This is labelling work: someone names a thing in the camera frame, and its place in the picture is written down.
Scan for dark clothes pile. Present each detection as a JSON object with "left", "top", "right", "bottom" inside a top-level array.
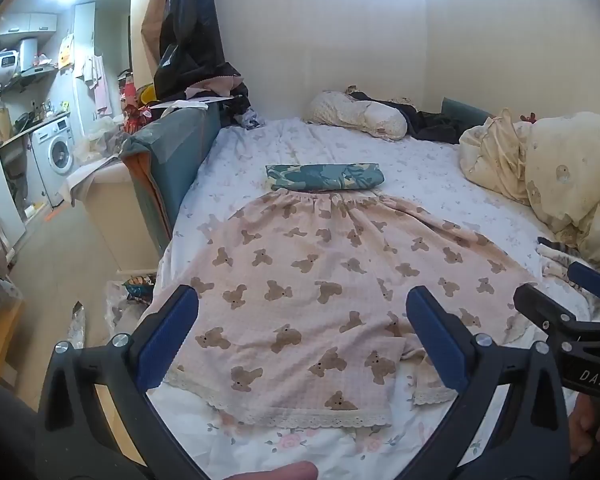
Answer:
[{"left": 347, "top": 87, "right": 468, "bottom": 146}]

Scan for cream patterned pillow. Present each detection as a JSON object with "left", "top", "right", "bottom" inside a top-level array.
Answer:
[{"left": 307, "top": 91, "right": 408, "bottom": 141}]

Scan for small patterned cloth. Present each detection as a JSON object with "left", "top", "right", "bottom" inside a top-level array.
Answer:
[{"left": 234, "top": 106, "right": 267, "bottom": 129}]

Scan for cream bear print quilt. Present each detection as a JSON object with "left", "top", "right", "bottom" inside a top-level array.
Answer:
[{"left": 457, "top": 108, "right": 600, "bottom": 276}]

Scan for white washing machine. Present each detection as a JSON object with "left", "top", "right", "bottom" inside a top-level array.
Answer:
[{"left": 30, "top": 112, "right": 77, "bottom": 208}]

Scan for yellow hanging bag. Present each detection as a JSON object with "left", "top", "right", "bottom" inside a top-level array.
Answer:
[{"left": 57, "top": 32, "right": 76, "bottom": 70}]

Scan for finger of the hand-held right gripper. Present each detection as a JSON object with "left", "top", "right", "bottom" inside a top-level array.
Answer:
[
  {"left": 566, "top": 261, "right": 600, "bottom": 300},
  {"left": 512, "top": 283, "right": 578, "bottom": 333}
]

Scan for beige cloth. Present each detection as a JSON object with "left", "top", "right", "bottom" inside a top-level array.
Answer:
[{"left": 185, "top": 74, "right": 243, "bottom": 99}]

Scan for white paper sheets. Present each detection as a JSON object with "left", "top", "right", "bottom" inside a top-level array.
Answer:
[{"left": 150, "top": 95, "right": 236, "bottom": 111}]

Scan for brown cardboard sheet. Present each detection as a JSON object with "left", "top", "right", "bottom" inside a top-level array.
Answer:
[{"left": 141, "top": 0, "right": 176, "bottom": 51}]

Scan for person's left hand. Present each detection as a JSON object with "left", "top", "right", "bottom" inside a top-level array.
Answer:
[{"left": 224, "top": 460, "right": 321, "bottom": 480}]

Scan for striped cloth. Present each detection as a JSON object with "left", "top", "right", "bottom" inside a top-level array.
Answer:
[{"left": 535, "top": 236, "right": 588, "bottom": 286}]

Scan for person's dark clothing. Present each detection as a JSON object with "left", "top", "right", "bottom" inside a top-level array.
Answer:
[{"left": 0, "top": 377, "right": 41, "bottom": 480}]

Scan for folded green patterned cloth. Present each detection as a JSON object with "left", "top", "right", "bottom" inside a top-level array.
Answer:
[{"left": 265, "top": 161, "right": 385, "bottom": 194}]

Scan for cream bedside cabinet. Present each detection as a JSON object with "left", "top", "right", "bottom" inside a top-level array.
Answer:
[{"left": 62, "top": 155, "right": 163, "bottom": 273}]

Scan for clear plastic bag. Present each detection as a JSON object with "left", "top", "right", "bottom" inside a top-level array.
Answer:
[{"left": 105, "top": 272, "right": 156, "bottom": 331}]

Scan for pink bear print pants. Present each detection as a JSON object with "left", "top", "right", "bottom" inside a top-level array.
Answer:
[{"left": 150, "top": 191, "right": 538, "bottom": 430}]

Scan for teal headboard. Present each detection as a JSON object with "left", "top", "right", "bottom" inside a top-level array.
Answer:
[{"left": 441, "top": 97, "right": 493, "bottom": 121}]

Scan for wooden furniture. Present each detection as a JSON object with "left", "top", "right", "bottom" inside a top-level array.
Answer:
[{"left": 0, "top": 295, "right": 26, "bottom": 381}]

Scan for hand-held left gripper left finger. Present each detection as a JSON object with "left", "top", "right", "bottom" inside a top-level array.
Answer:
[{"left": 36, "top": 284, "right": 216, "bottom": 480}]

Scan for snack packet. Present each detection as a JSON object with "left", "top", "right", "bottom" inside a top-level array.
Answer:
[{"left": 67, "top": 301, "right": 87, "bottom": 348}]

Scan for white kitchen cabinet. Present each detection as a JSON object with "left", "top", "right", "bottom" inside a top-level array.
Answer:
[{"left": 0, "top": 150, "right": 28, "bottom": 261}]

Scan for grey wall cabinet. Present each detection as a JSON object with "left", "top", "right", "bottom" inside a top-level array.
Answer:
[{"left": 0, "top": 12, "right": 58, "bottom": 36}]

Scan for silver range hood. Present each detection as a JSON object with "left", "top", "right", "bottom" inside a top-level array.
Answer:
[{"left": 17, "top": 37, "right": 56, "bottom": 78}]

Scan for black plastic bag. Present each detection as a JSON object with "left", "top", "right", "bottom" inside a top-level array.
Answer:
[{"left": 152, "top": 0, "right": 243, "bottom": 103}]

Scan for person's right hand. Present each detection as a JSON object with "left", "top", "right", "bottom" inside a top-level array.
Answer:
[{"left": 569, "top": 392, "right": 600, "bottom": 463}]

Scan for pink hanging towel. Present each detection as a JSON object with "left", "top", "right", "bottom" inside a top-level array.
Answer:
[{"left": 82, "top": 52, "right": 112, "bottom": 116}]

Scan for teal padded bed board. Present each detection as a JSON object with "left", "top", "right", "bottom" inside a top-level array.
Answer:
[{"left": 119, "top": 102, "right": 223, "bottom": 258}]

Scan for white floral bed sheet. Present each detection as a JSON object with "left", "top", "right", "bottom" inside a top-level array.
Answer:
[{"left": 107, "top": 117, "right": 600, "bottom": 480}]

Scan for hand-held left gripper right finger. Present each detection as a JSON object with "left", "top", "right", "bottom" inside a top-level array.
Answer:
[{"left": 405, "top": 285, "right": 574, "bottom": 480}]

